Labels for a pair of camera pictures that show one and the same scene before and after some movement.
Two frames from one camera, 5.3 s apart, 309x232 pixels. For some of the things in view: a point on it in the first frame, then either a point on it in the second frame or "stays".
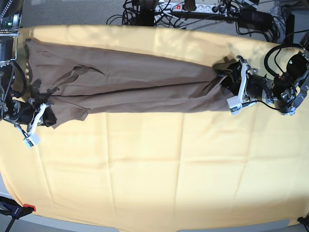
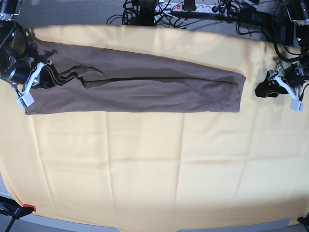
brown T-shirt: [79, 81] stays
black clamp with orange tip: [11, 208] stays
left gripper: [251, 88] -> [293, 77]
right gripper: [27, 112] -> [27, 74]
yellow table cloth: [210, 169] stays
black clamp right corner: [304, 221] stays
